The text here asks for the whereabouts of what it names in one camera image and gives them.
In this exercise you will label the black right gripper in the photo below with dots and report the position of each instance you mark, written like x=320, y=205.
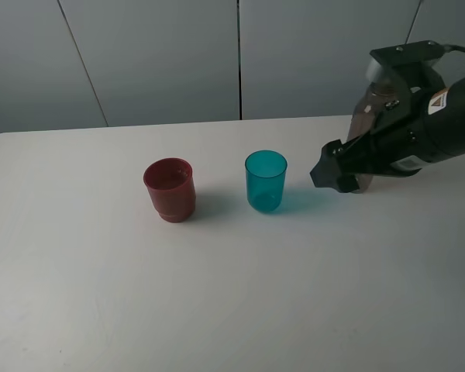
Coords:
x=434, y=132

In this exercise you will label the smoky translucent water bottle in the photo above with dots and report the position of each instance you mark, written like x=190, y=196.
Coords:
x=368, y=107

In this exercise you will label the teal translucent plastic cup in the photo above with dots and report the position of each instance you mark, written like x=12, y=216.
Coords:
x=265, y=176

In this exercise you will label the red plastic cup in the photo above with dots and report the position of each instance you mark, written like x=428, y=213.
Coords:
x=171, y=187

